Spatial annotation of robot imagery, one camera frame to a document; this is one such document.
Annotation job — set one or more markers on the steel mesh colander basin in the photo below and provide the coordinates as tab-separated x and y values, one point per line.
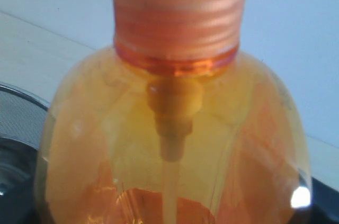
22	115

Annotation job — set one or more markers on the small stainless steel bowl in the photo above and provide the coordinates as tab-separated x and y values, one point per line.
17	174

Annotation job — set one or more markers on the orange pump soap bottle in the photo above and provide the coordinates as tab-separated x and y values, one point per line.
172	123

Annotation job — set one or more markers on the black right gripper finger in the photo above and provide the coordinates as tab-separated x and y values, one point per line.
325	204

